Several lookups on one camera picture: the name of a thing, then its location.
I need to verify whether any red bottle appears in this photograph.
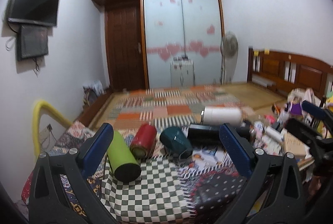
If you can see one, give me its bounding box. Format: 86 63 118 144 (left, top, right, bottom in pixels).
130 124 157 159

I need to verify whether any dark green cup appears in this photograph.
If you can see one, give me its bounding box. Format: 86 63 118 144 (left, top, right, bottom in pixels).
160 126 193 160

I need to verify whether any purple cloth pouch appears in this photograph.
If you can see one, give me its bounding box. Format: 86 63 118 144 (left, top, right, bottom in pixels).
288 102 303 116

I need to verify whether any wooden headboard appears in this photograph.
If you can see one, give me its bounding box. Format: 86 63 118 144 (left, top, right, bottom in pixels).
247 47 332 98

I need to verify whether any lime green bottle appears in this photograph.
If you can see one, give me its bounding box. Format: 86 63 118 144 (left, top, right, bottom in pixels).
107 130 141 183

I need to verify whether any dark patterned blanket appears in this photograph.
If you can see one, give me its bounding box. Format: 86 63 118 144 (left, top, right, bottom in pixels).
179 147 247 223

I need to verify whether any wooden bed footboard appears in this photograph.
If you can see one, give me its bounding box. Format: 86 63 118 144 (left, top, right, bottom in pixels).
75 88 113 129

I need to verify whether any yellow foam tube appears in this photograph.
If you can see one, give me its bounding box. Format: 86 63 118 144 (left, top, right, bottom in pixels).
31 99 73 162

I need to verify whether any black bottle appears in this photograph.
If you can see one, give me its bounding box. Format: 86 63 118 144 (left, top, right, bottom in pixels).
187 124 251 147

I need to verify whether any checkered green white cloth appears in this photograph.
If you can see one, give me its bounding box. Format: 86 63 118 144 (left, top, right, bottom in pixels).
101 157 194 223

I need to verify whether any white bottle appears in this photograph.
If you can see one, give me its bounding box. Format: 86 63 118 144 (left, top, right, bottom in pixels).
200 107 242 126

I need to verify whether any standing electric fan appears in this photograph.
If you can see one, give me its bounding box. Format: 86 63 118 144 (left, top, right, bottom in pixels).
220 31 238 84

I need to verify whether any patchwork bed mat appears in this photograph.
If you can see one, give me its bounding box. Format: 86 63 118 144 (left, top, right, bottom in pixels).
99 85 255 130

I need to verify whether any white cabinet appliance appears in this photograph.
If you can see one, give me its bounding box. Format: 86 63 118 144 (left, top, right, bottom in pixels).
170 59 195 88

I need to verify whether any small black monitor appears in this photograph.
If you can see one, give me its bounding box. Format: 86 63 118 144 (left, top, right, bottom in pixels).
16 25 48 61

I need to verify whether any frosted sliding wardrobe with hearts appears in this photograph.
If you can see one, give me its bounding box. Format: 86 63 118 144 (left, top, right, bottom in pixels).
143 0 222 89

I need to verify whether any dark wooden door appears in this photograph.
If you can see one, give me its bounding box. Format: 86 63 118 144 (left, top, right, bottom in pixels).
105 3 146 92

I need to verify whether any wall mounted black television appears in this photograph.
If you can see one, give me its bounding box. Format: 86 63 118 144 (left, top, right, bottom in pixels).
7 0 59 27

